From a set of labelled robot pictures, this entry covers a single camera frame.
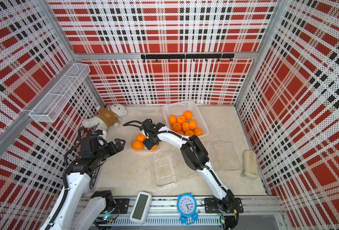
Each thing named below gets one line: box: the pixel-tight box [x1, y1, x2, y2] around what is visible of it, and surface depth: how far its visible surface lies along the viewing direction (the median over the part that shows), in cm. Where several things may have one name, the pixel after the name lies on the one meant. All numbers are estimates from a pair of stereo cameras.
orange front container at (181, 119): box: [176, 115, 187, 124], surface depth 107 cm
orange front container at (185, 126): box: [181, 121, 190, 132], surface depth 103 cm
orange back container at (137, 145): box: [131, 140, 144, 150], surface depth 94 cm
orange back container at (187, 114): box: [182, 110, 193, 121], surface depth 110 cm
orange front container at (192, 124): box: [189, 119, 197, 131], surface depth 104 cm
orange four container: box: [193, 127, 204, 137], surface depth 100 cm
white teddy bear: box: [82, 103, 128, 136], surface depth 107 cm
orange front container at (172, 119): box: [169, 114, 177, 126], surface depth 107 cm
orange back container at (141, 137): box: [135, 132, 147, 142], surface depth 98 cm
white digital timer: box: [129, 191, 153, 225], surface depth 72 cm
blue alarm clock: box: [176, 192, 199, 225], surface depth 72 cm
